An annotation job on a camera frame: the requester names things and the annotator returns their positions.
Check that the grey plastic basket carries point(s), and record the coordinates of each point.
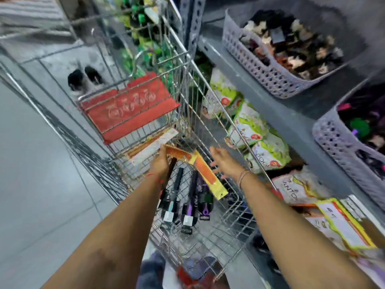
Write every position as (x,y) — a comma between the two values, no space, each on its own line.
(340,147)
(264,72)

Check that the yellow and orange comb packet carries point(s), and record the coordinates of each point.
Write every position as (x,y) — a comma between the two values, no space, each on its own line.
(210,176)

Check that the black and purple hair brush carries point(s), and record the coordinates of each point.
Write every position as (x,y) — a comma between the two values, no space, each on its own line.
(190,201)

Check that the person's left forearm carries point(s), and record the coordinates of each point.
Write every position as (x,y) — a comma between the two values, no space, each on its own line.
(120,237)

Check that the green and white packet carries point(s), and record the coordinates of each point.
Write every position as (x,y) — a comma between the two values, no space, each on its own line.
(248,126)
(221,93)
(270,154)

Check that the person's right thumb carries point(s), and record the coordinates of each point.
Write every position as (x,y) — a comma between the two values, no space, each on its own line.
(217,170)

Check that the person's blue trouser leg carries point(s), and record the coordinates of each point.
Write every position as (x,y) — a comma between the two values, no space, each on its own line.
(150,272)

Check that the person's right hand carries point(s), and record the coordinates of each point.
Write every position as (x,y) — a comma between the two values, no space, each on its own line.
(227,165)

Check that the yellow bordered packet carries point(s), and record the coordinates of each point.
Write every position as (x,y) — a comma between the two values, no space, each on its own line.
(343,222)

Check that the grey metal shelf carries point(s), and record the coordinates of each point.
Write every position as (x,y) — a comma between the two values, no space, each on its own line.
(306,117)

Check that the red wrist thread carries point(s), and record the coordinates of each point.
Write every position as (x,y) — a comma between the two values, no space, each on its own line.
(155,176)

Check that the white and orange comb packet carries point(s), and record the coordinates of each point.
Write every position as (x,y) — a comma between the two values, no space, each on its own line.
(150,147)

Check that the person's left hand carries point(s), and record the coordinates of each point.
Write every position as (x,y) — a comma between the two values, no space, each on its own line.
(159,165)

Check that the pile of colourful hair clips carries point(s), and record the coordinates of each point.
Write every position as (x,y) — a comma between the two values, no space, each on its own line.
(365,123)

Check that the row of green bottles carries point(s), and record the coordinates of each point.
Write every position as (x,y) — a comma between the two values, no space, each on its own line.
(144,36)

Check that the black and teal hair brush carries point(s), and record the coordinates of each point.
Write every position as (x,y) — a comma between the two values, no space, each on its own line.
(174,192)

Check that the person's left fingers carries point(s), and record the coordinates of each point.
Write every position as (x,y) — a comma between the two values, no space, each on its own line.
(164,151)

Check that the red cart seat flap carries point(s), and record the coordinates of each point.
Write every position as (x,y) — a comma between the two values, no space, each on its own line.
(129,108)

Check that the person's right forearm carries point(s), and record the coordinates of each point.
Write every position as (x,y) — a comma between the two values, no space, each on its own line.
(294,237)

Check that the pile of brown hair clips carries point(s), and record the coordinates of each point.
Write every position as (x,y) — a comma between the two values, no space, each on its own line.
(294,45)

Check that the grey perforated shelf upright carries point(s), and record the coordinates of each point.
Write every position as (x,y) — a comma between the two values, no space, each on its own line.
(192,21)

